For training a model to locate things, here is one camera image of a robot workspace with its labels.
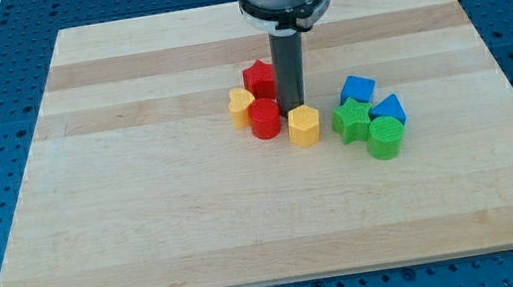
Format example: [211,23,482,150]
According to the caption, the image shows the wooden board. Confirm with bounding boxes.
[0,0,513,287]

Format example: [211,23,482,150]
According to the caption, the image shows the red cylinder block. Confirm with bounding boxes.
[248,98,281,140]

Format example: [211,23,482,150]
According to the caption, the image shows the yellow heart block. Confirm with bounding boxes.
[228,88,255,130]

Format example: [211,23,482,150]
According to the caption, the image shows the yellow hexagon block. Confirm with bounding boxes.
[288,105,321,147]

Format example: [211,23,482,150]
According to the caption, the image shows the red star block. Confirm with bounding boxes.
[242,60,277,100]

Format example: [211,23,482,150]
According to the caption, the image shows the green star block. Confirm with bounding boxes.
[332,98,372,144]

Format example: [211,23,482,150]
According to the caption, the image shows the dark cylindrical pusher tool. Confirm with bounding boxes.
[269,32,305,118]

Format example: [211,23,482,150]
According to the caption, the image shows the blue cube block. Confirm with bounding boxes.
[340,76,376,106]

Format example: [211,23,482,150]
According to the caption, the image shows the black white tool flange clamp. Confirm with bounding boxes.
[238,0,331,37]

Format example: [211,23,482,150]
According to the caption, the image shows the green cylinder block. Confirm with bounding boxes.
[367,116,405,160]

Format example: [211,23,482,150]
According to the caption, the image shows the blue triangle block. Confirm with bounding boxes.
[369,93,407,125]

